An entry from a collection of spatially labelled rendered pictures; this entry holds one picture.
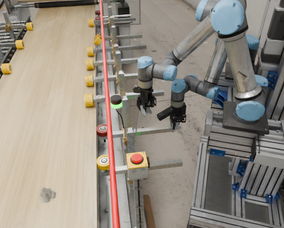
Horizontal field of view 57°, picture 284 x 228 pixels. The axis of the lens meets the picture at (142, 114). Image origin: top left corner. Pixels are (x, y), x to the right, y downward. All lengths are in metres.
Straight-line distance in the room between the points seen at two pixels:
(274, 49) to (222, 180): 1.12
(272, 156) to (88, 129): 0.99
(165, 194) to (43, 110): 1.22
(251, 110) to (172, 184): 1.35
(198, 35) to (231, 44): 0.21
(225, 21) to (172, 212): 1.60
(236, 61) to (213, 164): 1.32
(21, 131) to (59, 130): 0.23
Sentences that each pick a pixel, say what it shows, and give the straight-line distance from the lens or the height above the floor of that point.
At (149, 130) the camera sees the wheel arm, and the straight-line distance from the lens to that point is 1.57.
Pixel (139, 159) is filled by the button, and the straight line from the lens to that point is 0.91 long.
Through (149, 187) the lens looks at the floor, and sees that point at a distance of 2.36.
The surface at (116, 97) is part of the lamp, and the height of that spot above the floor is 1.14.
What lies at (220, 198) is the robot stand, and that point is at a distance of 2.11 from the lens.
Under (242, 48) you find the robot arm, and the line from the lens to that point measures 1.12.
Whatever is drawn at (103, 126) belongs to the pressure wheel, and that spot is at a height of 0.90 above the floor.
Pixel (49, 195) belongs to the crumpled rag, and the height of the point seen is 0.91.
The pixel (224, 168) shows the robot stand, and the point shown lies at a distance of 2.30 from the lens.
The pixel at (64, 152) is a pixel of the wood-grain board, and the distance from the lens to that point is 1.46.
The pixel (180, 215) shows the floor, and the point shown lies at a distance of 2.23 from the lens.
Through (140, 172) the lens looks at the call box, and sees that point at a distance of 0.93.
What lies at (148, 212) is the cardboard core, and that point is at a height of 0.08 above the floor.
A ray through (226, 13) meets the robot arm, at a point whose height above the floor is 1.61.
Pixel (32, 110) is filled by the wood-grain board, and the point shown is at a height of 0.90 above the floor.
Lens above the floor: 1.91
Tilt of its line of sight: 38 degrees down
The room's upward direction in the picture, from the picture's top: 1 degrees counter-clockwise
